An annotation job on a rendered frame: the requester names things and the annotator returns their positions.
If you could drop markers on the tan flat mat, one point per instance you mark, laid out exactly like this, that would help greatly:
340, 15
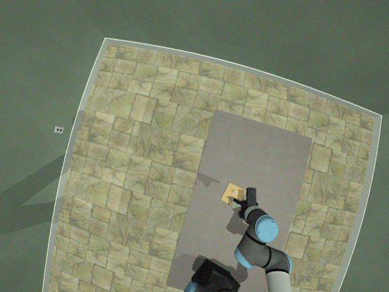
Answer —
229, 192

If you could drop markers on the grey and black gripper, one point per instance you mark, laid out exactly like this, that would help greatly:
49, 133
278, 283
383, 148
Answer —
236, 203

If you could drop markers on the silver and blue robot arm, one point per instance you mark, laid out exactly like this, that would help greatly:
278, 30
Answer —
252, 250

